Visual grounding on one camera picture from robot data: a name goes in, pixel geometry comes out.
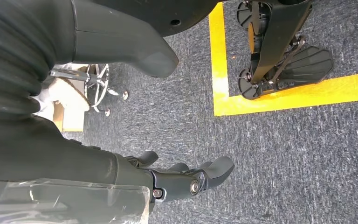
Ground yellow floor tape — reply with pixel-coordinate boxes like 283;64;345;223
209;2;358;117

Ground chrome chair base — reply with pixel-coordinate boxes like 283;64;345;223
49;63;129;118

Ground black robot body shell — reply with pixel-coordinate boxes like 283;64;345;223
95;0;229;37

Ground light wooden board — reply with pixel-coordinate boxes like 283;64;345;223
53;102;85;133

